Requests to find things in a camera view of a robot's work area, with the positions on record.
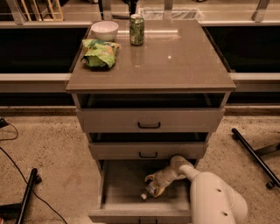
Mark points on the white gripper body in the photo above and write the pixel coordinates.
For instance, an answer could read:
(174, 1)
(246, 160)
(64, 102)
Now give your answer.
(168, 176)

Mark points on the clear blue plastic bottle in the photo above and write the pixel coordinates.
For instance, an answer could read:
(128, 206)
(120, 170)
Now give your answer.
(150, 190)

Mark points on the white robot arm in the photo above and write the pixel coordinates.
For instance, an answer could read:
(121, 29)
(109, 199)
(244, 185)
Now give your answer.
(212, 200)

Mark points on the grey bottom drawer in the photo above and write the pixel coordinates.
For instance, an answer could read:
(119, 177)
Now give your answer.
(119, 197)

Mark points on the grey drawer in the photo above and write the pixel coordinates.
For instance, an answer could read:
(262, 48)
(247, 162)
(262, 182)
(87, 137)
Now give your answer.
(124, 120)
(119, 197)
(109, 151)

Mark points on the grey middle drawer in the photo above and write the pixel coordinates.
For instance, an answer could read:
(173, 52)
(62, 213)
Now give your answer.
(109, 151)

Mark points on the grey top drawer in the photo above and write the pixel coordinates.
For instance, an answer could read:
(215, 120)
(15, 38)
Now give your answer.
(124, 120)

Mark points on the grey drawer cabinet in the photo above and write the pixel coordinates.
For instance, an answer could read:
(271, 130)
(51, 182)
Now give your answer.
(176, 67)

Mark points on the black stand leg right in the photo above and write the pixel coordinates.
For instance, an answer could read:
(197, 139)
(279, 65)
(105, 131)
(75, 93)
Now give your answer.
(257, 155)

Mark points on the black stand leg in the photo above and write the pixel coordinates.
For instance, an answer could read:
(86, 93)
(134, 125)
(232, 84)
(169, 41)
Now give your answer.
(257, 155)
(17, 211)

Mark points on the grey metal railing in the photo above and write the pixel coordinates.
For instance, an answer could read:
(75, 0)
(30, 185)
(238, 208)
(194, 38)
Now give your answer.
(35, 13)

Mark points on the green chip bag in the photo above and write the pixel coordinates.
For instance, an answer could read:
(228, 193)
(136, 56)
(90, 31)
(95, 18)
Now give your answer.
(99, 53)

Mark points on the black stand leg left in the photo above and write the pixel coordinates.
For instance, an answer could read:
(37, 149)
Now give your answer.
(17, 211)

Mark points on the white bowl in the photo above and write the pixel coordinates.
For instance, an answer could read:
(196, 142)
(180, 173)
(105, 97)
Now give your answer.
(105, 30)

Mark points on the green soda can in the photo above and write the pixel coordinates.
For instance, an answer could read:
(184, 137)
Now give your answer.
(136, 29)

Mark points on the black middle drawer handle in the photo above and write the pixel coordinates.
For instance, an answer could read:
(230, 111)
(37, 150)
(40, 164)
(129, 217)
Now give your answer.
(148, 156)

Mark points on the black drawer handle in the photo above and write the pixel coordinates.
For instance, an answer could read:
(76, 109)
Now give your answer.
(148, 156)
(156, 125)

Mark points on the black top drawer handle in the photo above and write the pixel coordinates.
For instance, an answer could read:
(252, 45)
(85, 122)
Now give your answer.
(156, 125)

